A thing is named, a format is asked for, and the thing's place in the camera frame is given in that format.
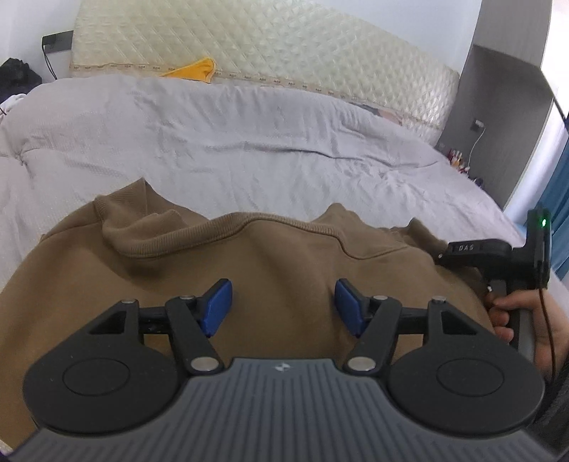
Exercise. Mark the grey wardrobe unit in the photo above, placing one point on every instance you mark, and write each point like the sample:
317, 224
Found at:
506, 102

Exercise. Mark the pink grey patterned pillow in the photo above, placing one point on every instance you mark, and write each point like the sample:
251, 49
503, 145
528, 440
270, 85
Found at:
382, 111

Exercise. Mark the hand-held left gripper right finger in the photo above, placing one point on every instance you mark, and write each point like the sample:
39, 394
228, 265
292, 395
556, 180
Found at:
349, 306

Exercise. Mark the yellow cloth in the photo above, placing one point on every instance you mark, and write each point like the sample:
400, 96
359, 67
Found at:
198, 70

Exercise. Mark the black clothes pile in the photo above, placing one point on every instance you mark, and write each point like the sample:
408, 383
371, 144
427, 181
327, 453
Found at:
17, 75

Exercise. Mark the white wall charger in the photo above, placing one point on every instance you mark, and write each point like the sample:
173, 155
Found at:
478, 125

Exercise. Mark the blue curtain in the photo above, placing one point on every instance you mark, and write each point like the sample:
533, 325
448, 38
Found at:
558, 213

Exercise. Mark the cream quilted headboard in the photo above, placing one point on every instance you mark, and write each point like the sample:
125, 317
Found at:
284, 44

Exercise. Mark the small bottles group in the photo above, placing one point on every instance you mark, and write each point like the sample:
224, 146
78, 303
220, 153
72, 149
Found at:
454, 155

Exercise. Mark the brown hoodie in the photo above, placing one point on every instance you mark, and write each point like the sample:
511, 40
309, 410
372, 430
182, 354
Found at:
275, 262

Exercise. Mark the black wall socket strip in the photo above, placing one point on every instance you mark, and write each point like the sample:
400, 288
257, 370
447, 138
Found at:
58, 41

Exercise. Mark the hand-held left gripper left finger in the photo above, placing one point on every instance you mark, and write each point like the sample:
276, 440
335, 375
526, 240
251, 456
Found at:
218, 306

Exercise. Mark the person's right hand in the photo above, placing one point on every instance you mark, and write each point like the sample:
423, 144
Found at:
504, 304

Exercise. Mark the white clothes pile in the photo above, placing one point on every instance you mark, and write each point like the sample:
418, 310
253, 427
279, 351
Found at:
11, 104

